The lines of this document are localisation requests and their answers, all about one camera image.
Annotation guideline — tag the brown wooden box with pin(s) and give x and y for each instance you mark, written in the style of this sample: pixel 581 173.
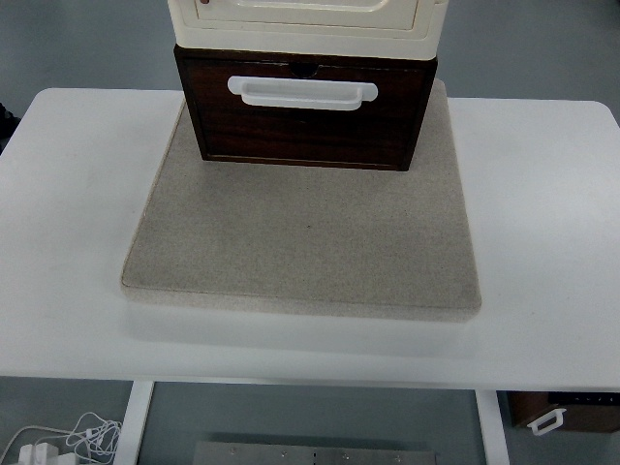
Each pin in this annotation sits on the brown wooden box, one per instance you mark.
pixel 586 416

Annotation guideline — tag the white table leg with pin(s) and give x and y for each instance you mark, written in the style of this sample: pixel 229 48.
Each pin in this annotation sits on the white table leg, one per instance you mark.
pixel 493 431
pixel 133 421

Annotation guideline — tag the cream upper cabinet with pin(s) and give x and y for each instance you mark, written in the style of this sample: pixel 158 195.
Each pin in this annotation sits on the cream upper cabinet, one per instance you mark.
pixel 310 39

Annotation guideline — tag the beige grey thick mat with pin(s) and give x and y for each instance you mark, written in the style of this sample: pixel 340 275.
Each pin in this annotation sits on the beige grey thick mat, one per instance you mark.
pixel 300 242

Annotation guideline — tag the white charger plug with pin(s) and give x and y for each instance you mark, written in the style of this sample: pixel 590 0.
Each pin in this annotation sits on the white charger plug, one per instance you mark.
pixel 39 454

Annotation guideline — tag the grey metal plate with screws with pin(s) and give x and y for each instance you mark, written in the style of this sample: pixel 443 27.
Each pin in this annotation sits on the grey metal plate with screws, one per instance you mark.
pixel 315 455

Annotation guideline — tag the dark brown cabinet frame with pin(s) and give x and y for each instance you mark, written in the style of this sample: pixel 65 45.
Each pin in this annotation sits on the dark brown cabinet frame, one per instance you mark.
pixel 186 82

